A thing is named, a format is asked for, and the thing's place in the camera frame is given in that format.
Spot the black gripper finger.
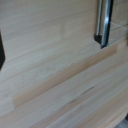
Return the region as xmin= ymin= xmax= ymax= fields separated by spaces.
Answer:
xmin=0 ymin=29 xmax=6 ymax=71

